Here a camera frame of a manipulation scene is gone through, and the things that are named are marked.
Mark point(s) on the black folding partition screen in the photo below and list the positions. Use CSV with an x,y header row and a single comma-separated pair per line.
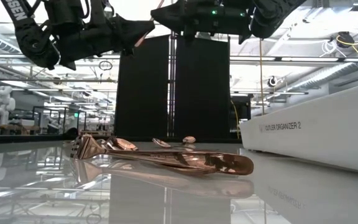
x,y
141,93

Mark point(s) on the white robot figure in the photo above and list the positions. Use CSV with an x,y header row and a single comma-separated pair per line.
x,y
2,102

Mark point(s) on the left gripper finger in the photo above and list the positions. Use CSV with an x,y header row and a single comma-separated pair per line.
x,y
128,51
129,31

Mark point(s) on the copper spoon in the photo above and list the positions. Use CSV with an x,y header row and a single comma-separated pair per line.
x,y
161,143
124,143
189,139

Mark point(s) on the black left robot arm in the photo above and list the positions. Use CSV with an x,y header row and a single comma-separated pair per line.
x,y
33,40

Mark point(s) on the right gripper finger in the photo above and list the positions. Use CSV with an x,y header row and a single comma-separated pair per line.
x,y
182,3
169,20

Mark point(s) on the white cutlery organizer tray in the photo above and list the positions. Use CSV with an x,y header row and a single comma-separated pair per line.
x,y
322,143

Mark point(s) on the long ceiling light rail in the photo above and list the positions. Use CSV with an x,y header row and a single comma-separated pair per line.
x,y
337,59

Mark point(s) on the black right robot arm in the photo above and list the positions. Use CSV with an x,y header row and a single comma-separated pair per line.
x,y
272,15

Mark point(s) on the black frame workcell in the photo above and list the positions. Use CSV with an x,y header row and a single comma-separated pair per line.
x,y
51,107

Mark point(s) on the copper fork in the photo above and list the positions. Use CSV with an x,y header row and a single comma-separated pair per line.
x,y
139,39
228,163

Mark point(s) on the black cabinet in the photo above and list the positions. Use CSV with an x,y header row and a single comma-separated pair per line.
x,y
241,115

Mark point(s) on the wooden bench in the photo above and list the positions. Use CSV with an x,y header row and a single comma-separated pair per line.
x,y
17,127

